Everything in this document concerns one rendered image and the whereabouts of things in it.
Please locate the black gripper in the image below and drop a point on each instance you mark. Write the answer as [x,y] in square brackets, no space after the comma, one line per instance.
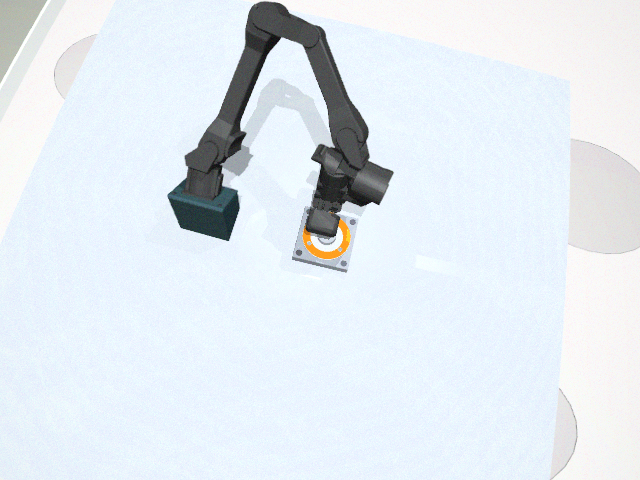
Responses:
[326,199]

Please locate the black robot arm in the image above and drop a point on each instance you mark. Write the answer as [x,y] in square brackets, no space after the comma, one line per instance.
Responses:
[267,22]

